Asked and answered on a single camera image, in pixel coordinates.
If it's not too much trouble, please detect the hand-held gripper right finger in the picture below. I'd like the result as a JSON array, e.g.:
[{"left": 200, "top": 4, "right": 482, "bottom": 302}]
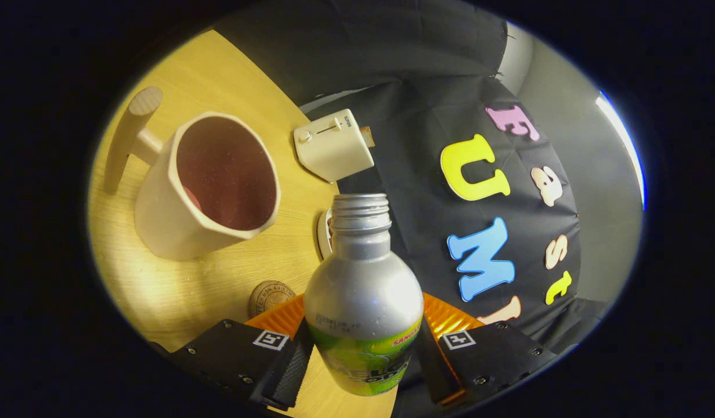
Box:
[{"left": 416, "top": 292, "right": 558, "bottom": 407}]

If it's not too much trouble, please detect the silver bottle green label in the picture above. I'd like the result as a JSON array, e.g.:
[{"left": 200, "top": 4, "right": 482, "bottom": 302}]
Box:
[{"left": 303, "top": 193, "right": 425, "bottom": 397}]

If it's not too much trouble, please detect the small white toaster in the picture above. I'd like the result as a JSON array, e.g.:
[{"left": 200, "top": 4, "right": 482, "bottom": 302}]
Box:
[{"left": 293, "top": 109, "right": 375, "bottom": 183}]

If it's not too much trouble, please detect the bright ceiling light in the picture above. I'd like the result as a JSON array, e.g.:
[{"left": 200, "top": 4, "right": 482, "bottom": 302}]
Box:
[{"left": 595, "top": 91, "right": 647, "bottom": 210}]

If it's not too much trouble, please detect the round cork coaster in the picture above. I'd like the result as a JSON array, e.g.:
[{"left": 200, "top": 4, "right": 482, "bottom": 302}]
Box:
[{"left": 248, "top": 280, "right": 297, "bottom": 319}]

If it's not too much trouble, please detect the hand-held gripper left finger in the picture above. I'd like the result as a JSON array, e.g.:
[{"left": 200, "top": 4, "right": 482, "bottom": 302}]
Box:
[{"left": 154, "top": 293, "right": 315, "bottom": 412}]

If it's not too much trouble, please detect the wooden table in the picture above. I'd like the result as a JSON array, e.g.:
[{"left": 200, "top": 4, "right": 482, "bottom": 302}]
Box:
[{"left": 88, "top": 29, "right": 399, "bottom": 418}]

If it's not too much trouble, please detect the small white round dish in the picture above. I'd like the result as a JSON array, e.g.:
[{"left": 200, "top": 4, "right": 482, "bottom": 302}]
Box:
[{"left": 317, "top": 207, "right": 335, "bottom": 260}]

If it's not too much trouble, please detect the beige cup with handle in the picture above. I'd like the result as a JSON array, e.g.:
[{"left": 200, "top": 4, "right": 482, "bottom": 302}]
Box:
[{"left": 104, "top": 86, "right": 281, "bottom": 262}]

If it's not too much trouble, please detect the black backdrop cloth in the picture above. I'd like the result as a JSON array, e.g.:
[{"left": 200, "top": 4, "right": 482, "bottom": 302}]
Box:
[{"left": 212, "top": 0, "right": 613, "bottom": 418}]

